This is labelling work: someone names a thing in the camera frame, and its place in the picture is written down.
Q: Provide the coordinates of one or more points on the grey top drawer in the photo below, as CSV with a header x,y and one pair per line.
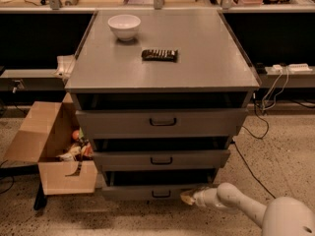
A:
x,y
140,124

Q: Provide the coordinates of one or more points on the grey drawer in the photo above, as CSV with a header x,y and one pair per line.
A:
x,y
154,184
160,160
140,124

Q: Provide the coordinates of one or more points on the dark snack bar wrapper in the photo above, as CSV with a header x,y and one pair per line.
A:
x,y
160,55

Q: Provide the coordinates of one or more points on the grey drawer cabinet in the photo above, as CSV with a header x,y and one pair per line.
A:
x,y
210,73

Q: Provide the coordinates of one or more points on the grey bottom drawer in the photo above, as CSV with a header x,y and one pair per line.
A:
x,y
154,184

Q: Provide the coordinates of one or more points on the grey middle drawer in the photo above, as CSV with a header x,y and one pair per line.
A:
x,y
160,160

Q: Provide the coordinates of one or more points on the toys in cardboard box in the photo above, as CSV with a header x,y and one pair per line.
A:
x,y
80,150

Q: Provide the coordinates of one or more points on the open cardboard box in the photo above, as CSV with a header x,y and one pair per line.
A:
x,y
45,133

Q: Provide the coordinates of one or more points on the white ceramic bowl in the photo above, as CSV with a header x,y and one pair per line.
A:
x,y
124,27

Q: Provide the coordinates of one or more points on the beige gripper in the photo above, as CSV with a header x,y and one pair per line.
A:
x,y
199,198

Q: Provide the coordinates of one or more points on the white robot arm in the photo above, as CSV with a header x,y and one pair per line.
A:
x,y
284,216

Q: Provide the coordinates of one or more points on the white power strip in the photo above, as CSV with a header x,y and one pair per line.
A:
x,y
303,67

